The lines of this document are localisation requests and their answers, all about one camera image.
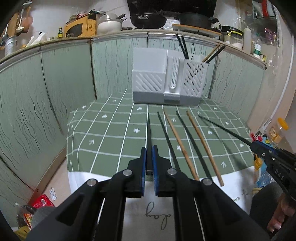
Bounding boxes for hanging wooden board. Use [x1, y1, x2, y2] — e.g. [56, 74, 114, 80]
[5, 13, 20, 40]

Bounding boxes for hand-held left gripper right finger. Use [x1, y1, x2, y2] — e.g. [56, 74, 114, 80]
[151, 145, 271, 241]

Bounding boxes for wooden chopstick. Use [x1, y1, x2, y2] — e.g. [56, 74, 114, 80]
[202, 44, 221, 63]
[186, 110, 225, 187]
[163, 110, 200, 181]

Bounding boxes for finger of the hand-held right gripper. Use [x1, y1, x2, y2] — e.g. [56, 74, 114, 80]
[252, 140, 281, 154]
[253, 146, 276, 164]

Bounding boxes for white cooking pot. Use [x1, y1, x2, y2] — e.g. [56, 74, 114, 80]
[97, 13, 127, 33]

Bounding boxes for yellow lid jar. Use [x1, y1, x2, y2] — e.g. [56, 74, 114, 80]
[268, 118, 290, 144]

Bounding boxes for person's right hand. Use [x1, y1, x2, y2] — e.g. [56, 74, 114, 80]
[267, 198, 294, 233]

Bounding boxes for yellow microwave oven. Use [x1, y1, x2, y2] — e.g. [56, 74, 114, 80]
[64, 14, 98, 39]

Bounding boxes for black wok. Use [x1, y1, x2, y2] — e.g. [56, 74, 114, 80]
[129, 11, 167, 29]

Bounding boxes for black cast iron pan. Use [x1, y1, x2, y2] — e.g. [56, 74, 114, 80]
[174, 13, 219, 29]

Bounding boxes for clear plastic bags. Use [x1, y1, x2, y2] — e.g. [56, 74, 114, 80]
[240, 0, 282, 47]

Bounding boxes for red snack packet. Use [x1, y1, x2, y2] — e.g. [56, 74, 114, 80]
[29, 193, 56, 209]

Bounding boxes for white grey utensil holder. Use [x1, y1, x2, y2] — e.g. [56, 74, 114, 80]
[132, 47, 208, 107]

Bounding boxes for hanging white ladle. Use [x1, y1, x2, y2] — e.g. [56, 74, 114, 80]
[16, 8, 26, 33]

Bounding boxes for wooden cutting board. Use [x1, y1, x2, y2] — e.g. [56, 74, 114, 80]
[172, 23, 223, 38]

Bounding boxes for yellow oil jug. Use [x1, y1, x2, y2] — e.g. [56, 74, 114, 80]
[253, 158, 264, 184]

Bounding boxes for black range hood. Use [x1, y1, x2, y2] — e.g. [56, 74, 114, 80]
[127, 0, 217, 17]

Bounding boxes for blender jar with black lid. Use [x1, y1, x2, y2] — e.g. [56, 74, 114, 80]
[218, 25, 245, 49]

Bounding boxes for green checked tablecloth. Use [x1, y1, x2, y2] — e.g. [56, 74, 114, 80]
[67, 89, 258, 241]

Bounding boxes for black chopstick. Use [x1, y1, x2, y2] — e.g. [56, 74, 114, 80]
[157, 112, 180, 173]
[146, 112, 154, 176]
[176, 34, 187, 59]
[181, 35, 190, 59]
[205, 45, 226, 64]
[197, 115, 256, 146]
[176, 110, 213, 180]

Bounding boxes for white squeeze bottle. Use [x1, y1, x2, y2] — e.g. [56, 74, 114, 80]
[243, 25, 252, 54]

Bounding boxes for white pipe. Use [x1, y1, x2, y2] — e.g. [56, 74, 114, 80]
[261, 53, 294, 131]

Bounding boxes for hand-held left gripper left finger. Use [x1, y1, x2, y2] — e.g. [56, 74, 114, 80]
[26, 146, 148, 241]

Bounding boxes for kitchen counter with green panels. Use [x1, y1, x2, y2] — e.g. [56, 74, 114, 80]
[0, 29, 267, 193]

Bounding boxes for white paper packets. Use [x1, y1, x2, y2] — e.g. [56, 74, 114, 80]
[26, 32, 48, 47]

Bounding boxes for green label bottle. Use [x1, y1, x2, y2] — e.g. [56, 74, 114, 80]
[253, 42, 263, 58]

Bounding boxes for metal canister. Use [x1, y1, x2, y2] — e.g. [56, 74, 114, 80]
[5, 36, 18, 56]

